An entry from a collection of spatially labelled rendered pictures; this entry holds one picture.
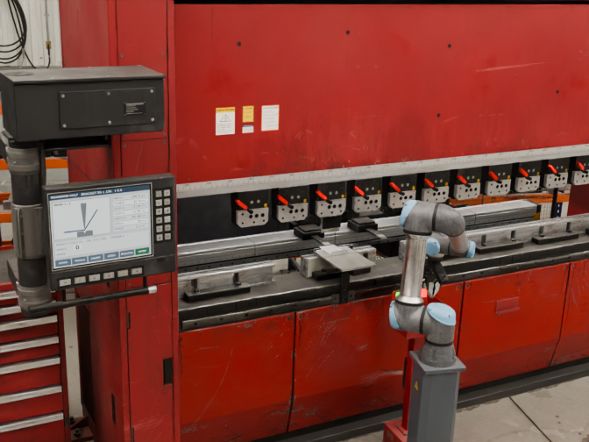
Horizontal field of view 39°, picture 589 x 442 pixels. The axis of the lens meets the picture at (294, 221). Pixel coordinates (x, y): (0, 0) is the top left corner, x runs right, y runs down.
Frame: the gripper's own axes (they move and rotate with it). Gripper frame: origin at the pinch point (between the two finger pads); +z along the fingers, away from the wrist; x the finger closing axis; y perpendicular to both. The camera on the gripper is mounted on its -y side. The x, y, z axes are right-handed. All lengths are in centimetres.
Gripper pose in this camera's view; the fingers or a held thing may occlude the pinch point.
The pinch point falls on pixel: (432, 295)
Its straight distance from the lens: 395.0
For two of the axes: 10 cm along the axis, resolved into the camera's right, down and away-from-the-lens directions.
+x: -9.3, 0.9, -3.6
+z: -0.6, 9.2, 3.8
